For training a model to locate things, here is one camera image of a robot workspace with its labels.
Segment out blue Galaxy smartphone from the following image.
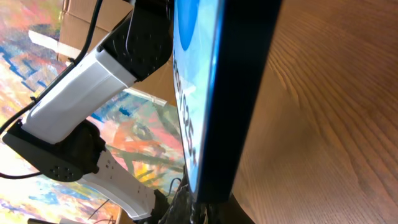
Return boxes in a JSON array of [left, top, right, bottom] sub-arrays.
[[173, 0, 282, 203]]

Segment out brown cardboard box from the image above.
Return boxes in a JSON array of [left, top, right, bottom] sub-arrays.
[[58, 0, 176, 105]]

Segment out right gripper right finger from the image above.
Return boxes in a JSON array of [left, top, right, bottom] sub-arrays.
[[218, 194, 254, 224]]

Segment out colourful painted floor mat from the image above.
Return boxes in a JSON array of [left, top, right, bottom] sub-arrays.
[[0, 0, 187, 224]]

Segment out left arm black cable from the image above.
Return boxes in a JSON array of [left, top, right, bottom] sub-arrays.
[[0, 0, 104, 180]]

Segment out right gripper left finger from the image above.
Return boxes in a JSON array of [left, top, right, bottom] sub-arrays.
[[158, 174, 205, 224]]

